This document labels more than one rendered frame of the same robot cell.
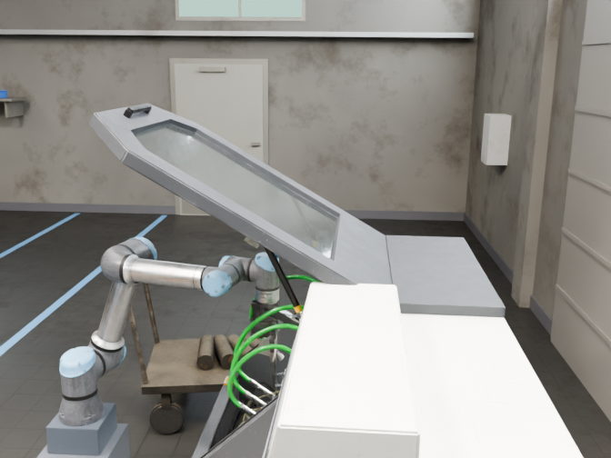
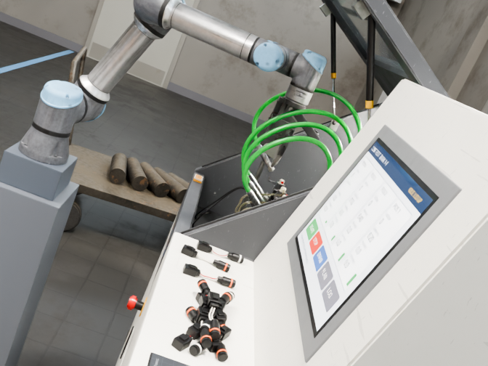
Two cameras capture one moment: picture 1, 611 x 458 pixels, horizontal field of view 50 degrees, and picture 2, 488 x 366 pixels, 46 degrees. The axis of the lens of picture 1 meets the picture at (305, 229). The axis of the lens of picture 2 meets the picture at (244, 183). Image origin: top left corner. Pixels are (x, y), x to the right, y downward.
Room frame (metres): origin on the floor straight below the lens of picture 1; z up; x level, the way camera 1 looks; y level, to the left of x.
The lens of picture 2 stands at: (0.27, 0.48, 1.55)
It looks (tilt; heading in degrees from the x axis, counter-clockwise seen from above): 16 degrees down; 349
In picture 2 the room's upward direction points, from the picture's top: 24 degrees clockwise
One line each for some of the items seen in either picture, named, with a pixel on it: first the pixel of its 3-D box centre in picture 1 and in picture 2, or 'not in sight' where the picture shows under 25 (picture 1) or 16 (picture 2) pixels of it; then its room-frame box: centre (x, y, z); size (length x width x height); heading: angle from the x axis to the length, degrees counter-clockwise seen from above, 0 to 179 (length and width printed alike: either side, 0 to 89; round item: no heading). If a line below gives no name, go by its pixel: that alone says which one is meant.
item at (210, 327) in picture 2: not in sight; (208, 313); (1.24, 0.26, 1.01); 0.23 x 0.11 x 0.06; 175
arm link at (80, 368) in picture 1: (79, 370); (59, 105); (2.05, 0.77, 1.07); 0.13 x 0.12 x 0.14; 161
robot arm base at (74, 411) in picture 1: (81, 402); (47, 139); (2.04, 0.78, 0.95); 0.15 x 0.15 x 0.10
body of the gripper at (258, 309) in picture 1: (265, 318); (285, 119); (1.96, 0.13, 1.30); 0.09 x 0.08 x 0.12; 85
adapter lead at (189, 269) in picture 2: not in sight; (209, 275); (1.43, 0.25, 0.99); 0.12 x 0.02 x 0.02; 92
